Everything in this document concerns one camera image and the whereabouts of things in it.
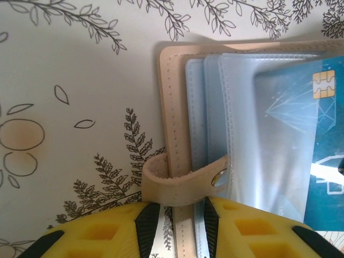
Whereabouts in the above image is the blue chip card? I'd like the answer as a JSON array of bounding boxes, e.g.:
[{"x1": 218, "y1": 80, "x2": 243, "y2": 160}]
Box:
[{"x1": 252, "y1": 58, "x2": 344, "y2": 232}]

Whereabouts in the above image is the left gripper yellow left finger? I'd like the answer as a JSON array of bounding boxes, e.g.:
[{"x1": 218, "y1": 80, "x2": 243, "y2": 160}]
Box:
[{"x1": 16, "y1": 202, "x2": 162, "y2": 258}]

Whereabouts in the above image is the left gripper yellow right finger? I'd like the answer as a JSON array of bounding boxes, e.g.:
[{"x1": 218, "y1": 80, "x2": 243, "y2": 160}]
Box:
[{"x1": 203, "y1": 196, "x2": 344, "y2": 258}]

